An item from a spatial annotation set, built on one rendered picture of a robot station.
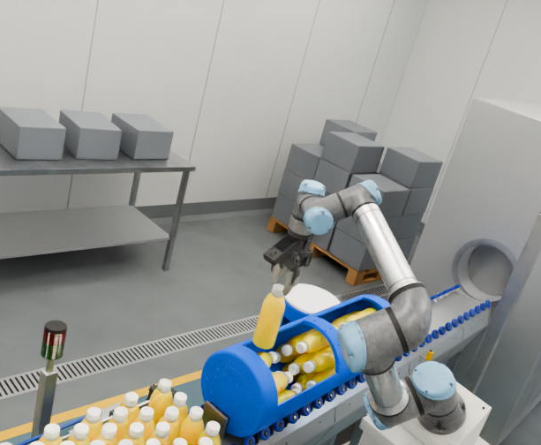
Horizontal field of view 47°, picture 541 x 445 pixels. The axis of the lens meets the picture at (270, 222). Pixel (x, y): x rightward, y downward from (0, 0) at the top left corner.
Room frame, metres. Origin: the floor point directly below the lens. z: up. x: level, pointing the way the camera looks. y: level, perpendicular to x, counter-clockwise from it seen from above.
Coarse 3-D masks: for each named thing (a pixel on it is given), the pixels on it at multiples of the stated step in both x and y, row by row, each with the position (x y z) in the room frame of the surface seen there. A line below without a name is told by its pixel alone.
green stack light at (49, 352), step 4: (44, 344) 1.48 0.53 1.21; (48, 344) 1.48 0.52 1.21; (44, 348) 1.48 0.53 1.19; (48, 348) 1.48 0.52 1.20; (52, 348) 1.48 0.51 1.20; (56, 348) 1.49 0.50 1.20; (60, 348) 1.50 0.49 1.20; (44, 352) 1.48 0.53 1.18; (48, 352) 1.48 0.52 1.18; (52, 352) 1.48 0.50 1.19; (56, 352) 1.49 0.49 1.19; (60, 352) 1.50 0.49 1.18; (44, 356) 1.48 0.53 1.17; (48, 356) 1.48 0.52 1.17; (52, 356) 1.48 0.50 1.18; (56, 356) 1.49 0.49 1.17; (60, 356) 1.50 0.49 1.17
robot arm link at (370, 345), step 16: (368, 320) 1.31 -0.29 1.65; (384, 320) 1.30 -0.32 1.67; (352, 336) 1.28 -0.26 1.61; (368, 336) 1.27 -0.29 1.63; (384, 336) 1.27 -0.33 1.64; (400, 336) 1.28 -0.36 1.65; (352, 352) 1.26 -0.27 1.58; (368, 352) 1.26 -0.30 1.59; (384, 352) 1.27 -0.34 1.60; (400, 352) 1.28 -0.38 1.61; (352, 368) 1.26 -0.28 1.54; (368, 368) 1.28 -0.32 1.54; (384, 368) 1.30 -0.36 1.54; (368, 384) 1.41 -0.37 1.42; (384, 384) 1.37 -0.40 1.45; (400, 384) 1.46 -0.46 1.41; (368, 400) 1.50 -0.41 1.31; (384, 400) 1.43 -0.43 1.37; (400, 400) 1.47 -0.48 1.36; (384, 416) 1.47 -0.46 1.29; (400, 416) 1.48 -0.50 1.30; (416, 416) 1.51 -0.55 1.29
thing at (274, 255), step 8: (280, 240) 1.69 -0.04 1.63; (288, 240) 1.69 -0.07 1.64; (296, 240) 1.69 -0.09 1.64; (272, 248) 1.66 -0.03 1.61; (280, 248) 1.66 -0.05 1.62; (288, 248) 1.66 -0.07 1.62; (264, 256) 1.64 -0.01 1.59; (272, 256) 1.63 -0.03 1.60; (280, 256) 1.64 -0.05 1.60; (272, 264) 1.63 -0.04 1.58
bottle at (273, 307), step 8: (272, 296) 1.70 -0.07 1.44; (280, 296) 1.69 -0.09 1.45; (264, 304) 1.69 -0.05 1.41; (272, 304) 1.68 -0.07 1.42; (280, 304) 1.69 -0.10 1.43; (264, 312) 1.69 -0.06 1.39; (272, 312) 1.68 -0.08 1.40; (280, 312) 1.68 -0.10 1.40; (264, 320) 1.68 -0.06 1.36; (272, 320) 1.68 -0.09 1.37; (280, 320) 1.70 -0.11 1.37; (256, 328) 1.70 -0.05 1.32; (264, 328) 1.68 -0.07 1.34; (272, 328) 1.68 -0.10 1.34; (256, 336) 1.69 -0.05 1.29; (264, 336) 1.68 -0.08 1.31; (272, 336) 1.69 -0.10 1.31; (256, 344) 1.69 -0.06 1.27; (264, 344) 1.68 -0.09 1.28; (272, 344) 1.69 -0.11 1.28
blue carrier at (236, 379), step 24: (336, 312) 2.35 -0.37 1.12; (288, 336) 2.09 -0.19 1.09; (336, 336) 1.96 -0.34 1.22; (216, 360) 1.70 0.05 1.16; (240, 360) 1.64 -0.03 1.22; (336, 360) 1.90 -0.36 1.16; (216, 384) 1.68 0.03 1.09; (240, 384) 1.63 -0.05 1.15; (264, 384) 1.60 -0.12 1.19; (288, 384) 1.97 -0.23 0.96; (336, 384) 1.90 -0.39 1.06; (240, 408) 1.61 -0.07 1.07; (264, 408) 1.57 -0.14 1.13; (288, 408) 1.66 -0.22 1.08; (240, 432) 1.60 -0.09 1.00
